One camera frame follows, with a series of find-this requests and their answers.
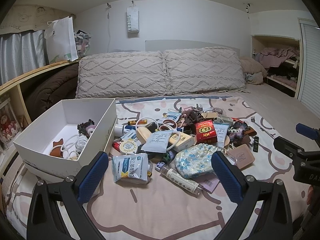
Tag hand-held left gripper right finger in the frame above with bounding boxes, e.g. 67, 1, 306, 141
211, 151, 294, 240

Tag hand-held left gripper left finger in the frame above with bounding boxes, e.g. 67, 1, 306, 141
26, 151, 110, 240

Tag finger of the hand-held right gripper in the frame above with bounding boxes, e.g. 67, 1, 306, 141
296, 123, 320, 140
273, 136, 320, 162

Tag purple box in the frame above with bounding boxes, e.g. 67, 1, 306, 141
200, 172, 221, 193

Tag white blue granule sachet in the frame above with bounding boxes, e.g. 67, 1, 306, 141
112, 153, 151, 183

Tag floral fabric pouch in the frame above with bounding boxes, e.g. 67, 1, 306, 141
174, 144, 225, 180

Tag white cardboard box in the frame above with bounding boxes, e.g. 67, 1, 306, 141
12, 99, 118, 183

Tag pinkish brown rectangular case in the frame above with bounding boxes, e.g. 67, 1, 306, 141
227, 146, 256, 170

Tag clear small jar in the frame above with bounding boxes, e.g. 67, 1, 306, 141
75, 136, 88, 153

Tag telescopic metal fork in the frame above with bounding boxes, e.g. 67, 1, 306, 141
250, 116, 278, 139

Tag white squeeze tube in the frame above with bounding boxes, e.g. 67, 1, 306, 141
214, 122, 231, 148

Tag round cream tin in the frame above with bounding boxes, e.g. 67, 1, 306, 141
119, 141, 138, 155

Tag multicolour crochet piece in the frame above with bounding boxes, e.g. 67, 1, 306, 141
226, 125, 248, 143

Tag white labelled tube bottle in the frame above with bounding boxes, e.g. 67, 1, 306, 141
155, 162, 204, 197

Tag brown leather fox shape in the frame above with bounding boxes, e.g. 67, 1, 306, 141
49, 138, 66, 157

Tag red cardboard box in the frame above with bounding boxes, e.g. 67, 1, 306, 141
194, 120, 218, 145

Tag dark crochet flower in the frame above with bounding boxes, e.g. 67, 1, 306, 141
77, 120, 97, 137

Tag beige soap box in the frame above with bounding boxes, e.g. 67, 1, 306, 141
168, 132, 195, 153

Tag pale green glasses case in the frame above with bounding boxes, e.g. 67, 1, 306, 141
215, 115, 233, 125

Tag white louvered door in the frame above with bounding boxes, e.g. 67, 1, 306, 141
298, 17, 320, 110

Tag dark brown hair claw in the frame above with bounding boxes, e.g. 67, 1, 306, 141
184, 110, 203, 126

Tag grey blue cloth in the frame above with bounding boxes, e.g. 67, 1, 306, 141
244, 72, 263, 85

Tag pile of pink clothes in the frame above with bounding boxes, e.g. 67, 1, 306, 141
254, 47, 300, 68

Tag beige plush blanket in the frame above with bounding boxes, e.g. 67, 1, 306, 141
239, 56, 268, 85

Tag blue white wipe packet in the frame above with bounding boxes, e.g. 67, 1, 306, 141
164, 112, 182, 123

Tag brown duvet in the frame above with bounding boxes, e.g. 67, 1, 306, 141
25, 63, 79, 123

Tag framed red plush picture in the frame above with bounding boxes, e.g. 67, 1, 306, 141
0, 97, 22, 153

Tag beige textured pillow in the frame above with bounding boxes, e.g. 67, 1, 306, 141
75, 51, 173, 99
162, 47, 248, 96

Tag wooden shelf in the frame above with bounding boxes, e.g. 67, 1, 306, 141
0, 59, 82, 155

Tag pile of photos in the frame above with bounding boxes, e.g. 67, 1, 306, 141
74, 29, 92, 57

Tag grey headboard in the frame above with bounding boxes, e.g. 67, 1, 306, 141
144, 39, 241, 57

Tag white paper shopping bag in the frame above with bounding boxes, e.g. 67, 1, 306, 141
44, 16, 79, 64

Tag grey curtain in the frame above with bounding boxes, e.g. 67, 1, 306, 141
0, 29, 50, 86

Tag white hanging pouch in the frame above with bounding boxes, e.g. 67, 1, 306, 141
126, 1, 141, 34

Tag printed beige valance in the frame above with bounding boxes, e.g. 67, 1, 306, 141
0, 4, 75, 35

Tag white cord coil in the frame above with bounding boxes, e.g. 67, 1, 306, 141
60, 134, 84, 158

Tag white plastic ring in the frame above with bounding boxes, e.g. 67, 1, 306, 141
135, 117, 158, 133

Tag pink handled scissors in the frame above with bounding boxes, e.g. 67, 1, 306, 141
161, 119, 178, 131

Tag white wall cabinet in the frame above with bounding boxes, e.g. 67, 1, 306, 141
251, 34, 300, 99

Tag hanging white cable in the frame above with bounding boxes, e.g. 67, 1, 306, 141
107, 4, 112, 53

